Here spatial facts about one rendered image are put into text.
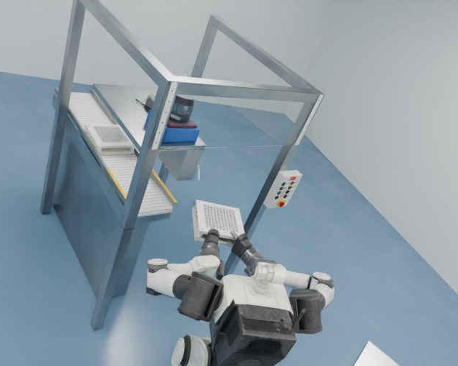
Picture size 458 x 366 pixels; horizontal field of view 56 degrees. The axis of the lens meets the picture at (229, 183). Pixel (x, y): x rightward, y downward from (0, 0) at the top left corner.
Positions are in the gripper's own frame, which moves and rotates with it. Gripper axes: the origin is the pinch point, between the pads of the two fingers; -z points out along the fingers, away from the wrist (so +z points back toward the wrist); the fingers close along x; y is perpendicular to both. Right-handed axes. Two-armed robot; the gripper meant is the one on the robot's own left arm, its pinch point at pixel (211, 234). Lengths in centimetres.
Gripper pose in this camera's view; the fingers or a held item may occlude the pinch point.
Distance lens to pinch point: 209.9
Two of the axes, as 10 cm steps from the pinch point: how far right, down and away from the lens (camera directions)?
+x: -3.5, 7.8, 5.3
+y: 9.4, 3.0, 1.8
